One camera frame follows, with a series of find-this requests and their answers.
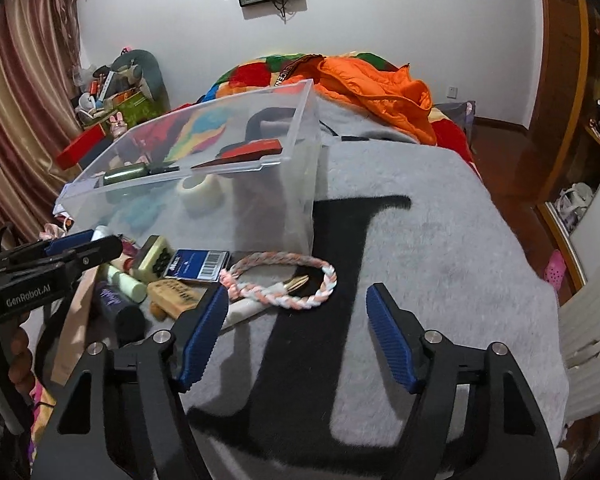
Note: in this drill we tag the wooden stamp block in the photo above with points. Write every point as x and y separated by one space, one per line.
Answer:
174 297

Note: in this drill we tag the red envelope packet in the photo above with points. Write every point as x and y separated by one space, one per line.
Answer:
244 152

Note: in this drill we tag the wooden door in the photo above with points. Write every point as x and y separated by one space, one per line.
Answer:
558 103

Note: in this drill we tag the colourful patchwork quilt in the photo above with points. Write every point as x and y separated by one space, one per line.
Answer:
263 73

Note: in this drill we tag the person left hand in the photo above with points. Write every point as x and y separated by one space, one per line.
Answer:
20 370

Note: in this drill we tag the red long box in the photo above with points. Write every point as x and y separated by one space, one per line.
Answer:
80 146

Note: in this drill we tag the green hexagonal box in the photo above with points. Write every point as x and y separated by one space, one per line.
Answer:
151 261

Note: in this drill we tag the blue card box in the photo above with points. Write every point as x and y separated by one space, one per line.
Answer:
197 266

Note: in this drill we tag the beige cosmetic tube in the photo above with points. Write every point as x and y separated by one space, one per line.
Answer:
71 342

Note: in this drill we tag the pink crocs shoe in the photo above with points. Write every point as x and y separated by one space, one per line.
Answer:
555 270

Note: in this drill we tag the green box of clutter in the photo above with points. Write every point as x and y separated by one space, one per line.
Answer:
113 93

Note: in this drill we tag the white pen with gold tip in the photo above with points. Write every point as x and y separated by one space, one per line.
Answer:
244 309

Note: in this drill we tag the light green tube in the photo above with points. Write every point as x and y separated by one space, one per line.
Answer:
123 282

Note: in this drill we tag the small brown walnut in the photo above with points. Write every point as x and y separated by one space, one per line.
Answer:
157 312

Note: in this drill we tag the grey neck pillow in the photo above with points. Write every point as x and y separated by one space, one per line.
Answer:
141 68

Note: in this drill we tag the orange down jacket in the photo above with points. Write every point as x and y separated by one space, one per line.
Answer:
395 97

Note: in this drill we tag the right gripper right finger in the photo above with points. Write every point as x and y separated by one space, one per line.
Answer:
472 404

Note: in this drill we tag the pink rabbit figure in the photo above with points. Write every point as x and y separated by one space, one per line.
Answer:
117 125

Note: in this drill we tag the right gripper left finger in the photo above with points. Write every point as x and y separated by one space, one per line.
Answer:
120 415

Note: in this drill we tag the black purple spray bottle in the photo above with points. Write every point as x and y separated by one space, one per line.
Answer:
124 315

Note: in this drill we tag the clear plastic storage box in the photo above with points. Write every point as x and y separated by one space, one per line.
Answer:
235 173

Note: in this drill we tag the teal cap jar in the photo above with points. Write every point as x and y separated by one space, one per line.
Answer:
142 213

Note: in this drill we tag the beige tube red band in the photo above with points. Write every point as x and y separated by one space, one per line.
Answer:
122 263

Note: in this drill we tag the striped curtain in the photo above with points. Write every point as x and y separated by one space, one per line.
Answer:
39 49

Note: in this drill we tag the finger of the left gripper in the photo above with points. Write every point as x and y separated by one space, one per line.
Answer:
45 248
39 282

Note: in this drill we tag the dark green glass bottle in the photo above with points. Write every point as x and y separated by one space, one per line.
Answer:
135 171

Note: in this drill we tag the white tape roll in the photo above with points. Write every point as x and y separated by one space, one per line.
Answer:
200 194

